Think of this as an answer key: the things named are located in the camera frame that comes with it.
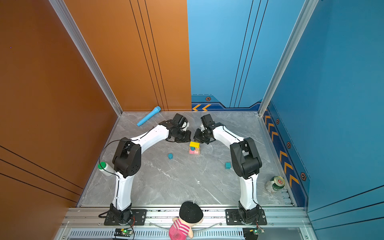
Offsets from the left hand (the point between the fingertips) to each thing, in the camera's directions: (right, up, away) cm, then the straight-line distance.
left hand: (192, 138), depth 95 cm
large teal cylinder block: (0, -6, -1) cm, 6 cm away
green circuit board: (-32, -43, -24) cm, 59 cm away
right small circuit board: (+31, -41, -25) cm, 58 cm away
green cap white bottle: (-48, -17, -10) cm, 52 cm away
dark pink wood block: (+1, -8, -1) cm, 9 cm away
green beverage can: (+44, -20, -21) cm, 53 cm away
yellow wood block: (+1, -4, -2) cm, 4 cm away
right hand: (0, 0, 0) cm, 1 cm away
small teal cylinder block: (-14, -11, -1) cm, 18 cm away
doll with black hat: (0, -32, -28) cm, 43 cm away
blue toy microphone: (-30, +20, +24) cm, 44 cm away
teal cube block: (+22, -16, -5) cm, 27 cm away
